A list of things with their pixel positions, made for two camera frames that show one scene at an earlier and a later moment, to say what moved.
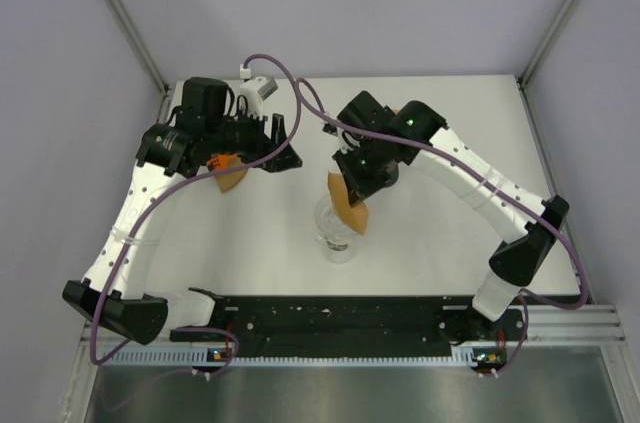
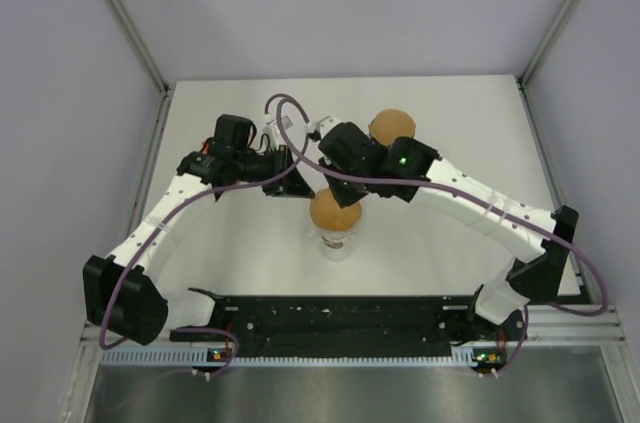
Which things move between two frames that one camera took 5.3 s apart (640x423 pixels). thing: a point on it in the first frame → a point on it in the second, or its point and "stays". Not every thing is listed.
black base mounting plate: x=356 y=322 stays
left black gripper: x=260 y=143 → x=291 y=185
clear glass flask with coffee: x=338 y=251 stays
